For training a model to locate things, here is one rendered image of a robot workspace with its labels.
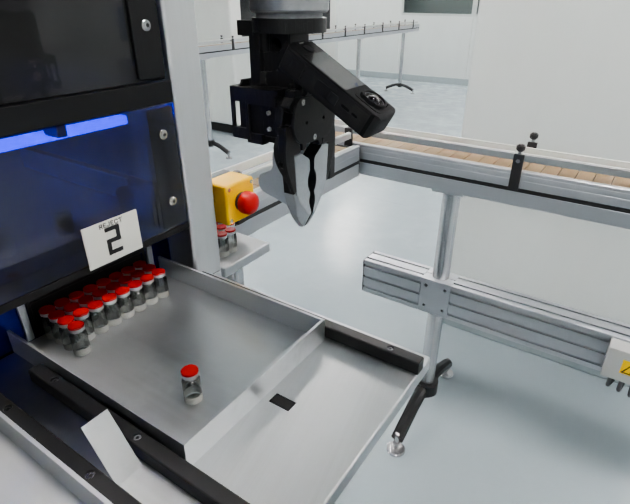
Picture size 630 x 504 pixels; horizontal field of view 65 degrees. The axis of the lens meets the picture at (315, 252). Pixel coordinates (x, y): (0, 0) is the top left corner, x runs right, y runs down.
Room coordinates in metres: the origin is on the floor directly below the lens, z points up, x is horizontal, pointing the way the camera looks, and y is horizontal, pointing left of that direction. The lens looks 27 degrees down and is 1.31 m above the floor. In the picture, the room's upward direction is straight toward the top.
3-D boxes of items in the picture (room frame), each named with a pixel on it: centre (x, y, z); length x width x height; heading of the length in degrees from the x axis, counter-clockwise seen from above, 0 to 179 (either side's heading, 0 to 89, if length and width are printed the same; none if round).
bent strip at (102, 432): (0.32, 0.16, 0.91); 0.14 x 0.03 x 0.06; 56
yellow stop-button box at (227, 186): (0.83, 0.16, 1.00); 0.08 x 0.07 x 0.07; 56
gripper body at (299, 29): (0.52, 0.03, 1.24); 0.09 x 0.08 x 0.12; 56
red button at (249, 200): (0.80, 0.12, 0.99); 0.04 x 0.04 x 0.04; 56
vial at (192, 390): (0.45, 0.15, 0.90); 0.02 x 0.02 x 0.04
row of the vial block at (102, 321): (0.61, 0.29, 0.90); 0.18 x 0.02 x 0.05; 146
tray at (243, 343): (0.55, 0.20, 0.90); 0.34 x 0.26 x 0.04; 56
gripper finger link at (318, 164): (0.53, 0.02, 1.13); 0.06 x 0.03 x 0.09; 56
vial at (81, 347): (0.53, 0.32, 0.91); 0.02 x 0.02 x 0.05
